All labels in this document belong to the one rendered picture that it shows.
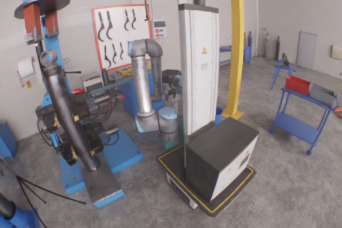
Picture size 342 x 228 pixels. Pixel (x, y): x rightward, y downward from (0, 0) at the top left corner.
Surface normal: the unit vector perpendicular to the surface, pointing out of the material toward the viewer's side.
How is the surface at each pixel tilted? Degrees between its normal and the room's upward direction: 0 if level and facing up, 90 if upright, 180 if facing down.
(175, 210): 0
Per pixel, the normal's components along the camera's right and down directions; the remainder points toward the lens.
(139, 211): -0.07, -0.89
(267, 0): -0.77, 0.33
